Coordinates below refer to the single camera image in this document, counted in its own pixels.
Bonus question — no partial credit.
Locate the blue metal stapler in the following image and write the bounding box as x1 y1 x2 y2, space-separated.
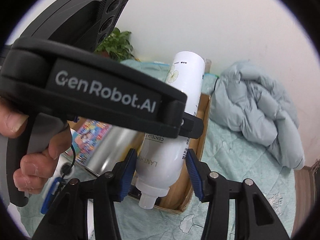
40 177 61 215

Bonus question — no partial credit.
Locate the black cable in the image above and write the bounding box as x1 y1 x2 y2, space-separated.
61 143 77 181

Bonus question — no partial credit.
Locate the corner potted green plant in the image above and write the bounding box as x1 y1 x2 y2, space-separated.
95 28 135 62

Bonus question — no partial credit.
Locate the silver metal canister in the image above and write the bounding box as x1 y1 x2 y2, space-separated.
85 126 145 176

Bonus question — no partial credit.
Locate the colourful board game box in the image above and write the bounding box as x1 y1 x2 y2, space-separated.
73 119 112 166

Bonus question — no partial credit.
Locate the crumpled light blue duvet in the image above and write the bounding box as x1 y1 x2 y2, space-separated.
210 61 305 170

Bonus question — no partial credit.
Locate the large shallow cardboard box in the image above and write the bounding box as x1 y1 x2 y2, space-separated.
60 93 212 215

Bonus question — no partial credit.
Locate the white spray bottle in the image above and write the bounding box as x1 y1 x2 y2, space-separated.
135 51 205 210

